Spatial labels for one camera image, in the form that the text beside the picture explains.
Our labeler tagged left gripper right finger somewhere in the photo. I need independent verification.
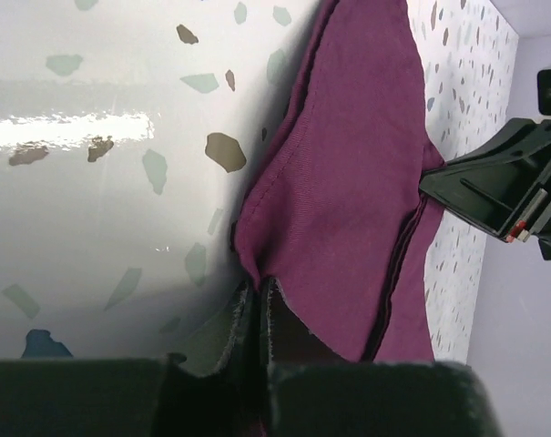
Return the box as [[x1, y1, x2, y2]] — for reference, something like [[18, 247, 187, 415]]
[[259, 278, 498, 436]]

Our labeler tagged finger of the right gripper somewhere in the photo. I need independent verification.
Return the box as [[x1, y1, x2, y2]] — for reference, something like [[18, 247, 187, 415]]
[[420, 118, 536, 242]]

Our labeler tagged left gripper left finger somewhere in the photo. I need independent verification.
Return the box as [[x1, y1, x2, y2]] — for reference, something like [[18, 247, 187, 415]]
[[0, 283, 260, 436]]

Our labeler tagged purple cloth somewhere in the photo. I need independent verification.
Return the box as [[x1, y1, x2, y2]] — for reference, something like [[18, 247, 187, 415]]
[[233, 1, 444, 361]]

